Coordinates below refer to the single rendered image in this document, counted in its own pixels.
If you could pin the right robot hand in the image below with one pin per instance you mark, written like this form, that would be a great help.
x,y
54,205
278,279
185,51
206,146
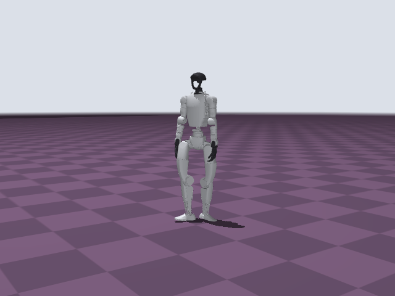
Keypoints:
x,y
176,146

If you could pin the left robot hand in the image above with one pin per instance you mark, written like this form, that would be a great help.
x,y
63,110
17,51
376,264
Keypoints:
x,y
214,151

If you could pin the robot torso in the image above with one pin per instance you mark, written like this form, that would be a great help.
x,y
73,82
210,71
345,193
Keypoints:
x,y
197,115

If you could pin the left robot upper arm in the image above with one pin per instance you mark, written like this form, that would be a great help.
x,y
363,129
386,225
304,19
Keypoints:
x,y
212,102

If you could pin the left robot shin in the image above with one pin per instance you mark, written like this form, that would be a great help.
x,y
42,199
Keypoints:
x,y
206,197

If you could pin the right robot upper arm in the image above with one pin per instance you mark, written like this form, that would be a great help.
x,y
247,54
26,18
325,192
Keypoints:
x,y
182,119

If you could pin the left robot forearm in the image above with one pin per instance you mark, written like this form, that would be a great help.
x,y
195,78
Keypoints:
x,y
213,133

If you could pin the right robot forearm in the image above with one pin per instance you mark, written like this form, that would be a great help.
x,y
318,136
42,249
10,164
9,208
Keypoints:
x,y
179,131

